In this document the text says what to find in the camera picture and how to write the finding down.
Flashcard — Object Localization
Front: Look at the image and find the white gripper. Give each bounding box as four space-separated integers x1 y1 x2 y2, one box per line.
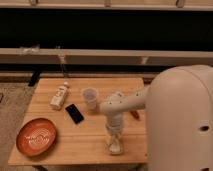
105 115 123 135

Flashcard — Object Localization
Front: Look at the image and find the white sponge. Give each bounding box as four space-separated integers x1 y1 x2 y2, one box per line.
106 134 123 155

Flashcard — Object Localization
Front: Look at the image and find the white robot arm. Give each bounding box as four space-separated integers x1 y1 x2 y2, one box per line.
100 65 213 171

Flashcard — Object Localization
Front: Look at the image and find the red chili pepper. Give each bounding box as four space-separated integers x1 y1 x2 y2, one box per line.
130 111 140 120

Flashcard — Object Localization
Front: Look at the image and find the clear plastic cup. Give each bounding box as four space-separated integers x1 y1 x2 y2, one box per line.
82 88 98 110

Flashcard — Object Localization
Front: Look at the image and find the black smartphone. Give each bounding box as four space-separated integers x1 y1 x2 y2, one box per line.
65 104 84 124

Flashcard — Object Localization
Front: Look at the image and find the orange patterned bowl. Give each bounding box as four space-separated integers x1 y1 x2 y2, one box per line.
16 118 57 157

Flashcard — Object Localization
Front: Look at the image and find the black table leg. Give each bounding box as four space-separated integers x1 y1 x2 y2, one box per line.
28 69 41 87

